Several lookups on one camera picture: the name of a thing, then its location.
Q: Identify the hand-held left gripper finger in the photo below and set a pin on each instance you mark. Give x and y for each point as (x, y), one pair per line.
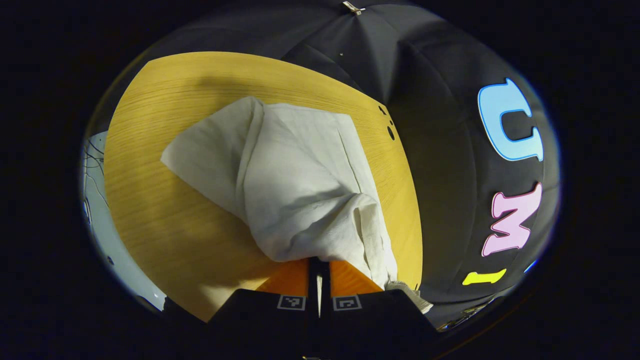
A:
(312, 272)
(325, 272)

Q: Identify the white jeans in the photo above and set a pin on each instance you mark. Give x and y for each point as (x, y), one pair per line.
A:
(300, 180)

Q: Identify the black backdrop cloth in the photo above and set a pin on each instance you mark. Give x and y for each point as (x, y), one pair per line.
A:
(440, 175)

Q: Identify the white cloth clip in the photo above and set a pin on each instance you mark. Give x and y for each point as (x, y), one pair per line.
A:
(352, 7)

